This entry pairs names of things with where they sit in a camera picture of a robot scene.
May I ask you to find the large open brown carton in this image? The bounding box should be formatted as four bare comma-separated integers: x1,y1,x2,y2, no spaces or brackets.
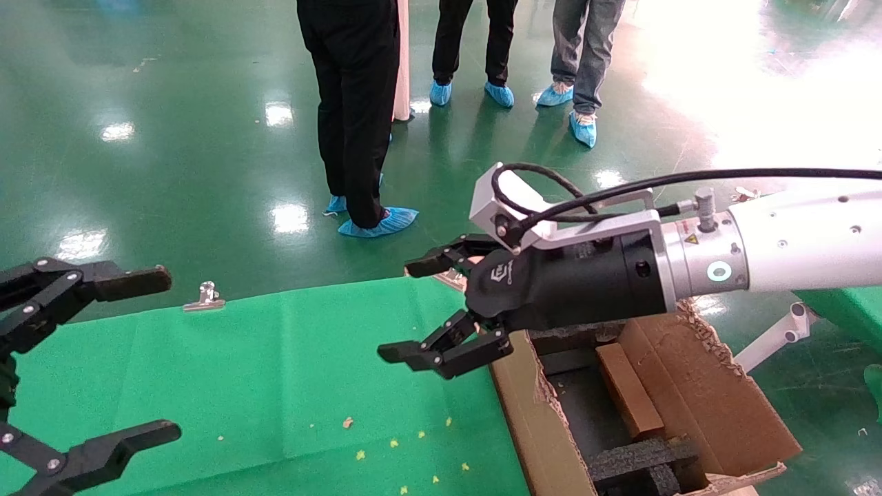
488,296,803,496

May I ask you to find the small brown cardboard box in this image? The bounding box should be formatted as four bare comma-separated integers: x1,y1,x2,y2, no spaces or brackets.
596,342,666,442

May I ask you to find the black camera cable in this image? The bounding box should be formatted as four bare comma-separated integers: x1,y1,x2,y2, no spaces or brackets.
496,162,882,228

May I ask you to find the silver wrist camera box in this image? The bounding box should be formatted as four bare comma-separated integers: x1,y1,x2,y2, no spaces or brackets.
469,162,662,252

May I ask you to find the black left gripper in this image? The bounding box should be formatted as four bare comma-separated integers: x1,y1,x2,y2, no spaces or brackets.
0,258,183,496

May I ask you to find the green rounded object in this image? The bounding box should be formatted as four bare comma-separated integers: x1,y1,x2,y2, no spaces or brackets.
863,365,882,422

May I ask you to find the white metal tube strut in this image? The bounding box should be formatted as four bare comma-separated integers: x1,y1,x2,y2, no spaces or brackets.
734,301,817,374

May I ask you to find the person in black trousers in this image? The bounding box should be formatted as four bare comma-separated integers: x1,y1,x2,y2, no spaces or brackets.
296,0,420,238
431,0,519,109

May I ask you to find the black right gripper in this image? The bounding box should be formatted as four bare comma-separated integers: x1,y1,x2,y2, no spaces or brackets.
377,231,669,381

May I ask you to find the person in grey jeans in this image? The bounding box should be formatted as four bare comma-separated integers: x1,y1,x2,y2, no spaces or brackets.
536,0,628,149

